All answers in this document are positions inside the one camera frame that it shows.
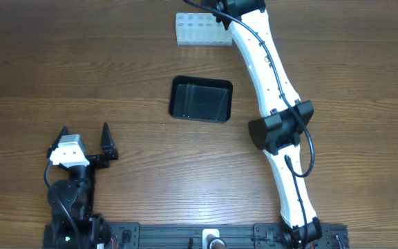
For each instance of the white test tube rack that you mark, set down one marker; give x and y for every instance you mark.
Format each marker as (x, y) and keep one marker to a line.
(199, 34)

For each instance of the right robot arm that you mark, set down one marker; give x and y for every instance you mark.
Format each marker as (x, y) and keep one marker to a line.
(264, 69)

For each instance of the clear test tube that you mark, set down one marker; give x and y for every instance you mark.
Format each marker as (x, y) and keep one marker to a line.
(186, 102)
(191, 102)

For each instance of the mounting rail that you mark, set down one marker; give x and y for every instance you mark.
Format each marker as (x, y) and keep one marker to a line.
(171, 237)

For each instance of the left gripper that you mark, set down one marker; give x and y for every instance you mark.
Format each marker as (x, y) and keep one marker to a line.
(99, 162)

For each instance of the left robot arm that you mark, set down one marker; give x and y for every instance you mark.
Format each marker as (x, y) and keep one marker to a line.
(69, 197)

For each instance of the black tray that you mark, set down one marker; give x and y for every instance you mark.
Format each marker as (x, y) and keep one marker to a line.
(206, 102)

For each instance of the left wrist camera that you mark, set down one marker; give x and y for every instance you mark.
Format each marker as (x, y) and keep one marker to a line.
(69, 152)

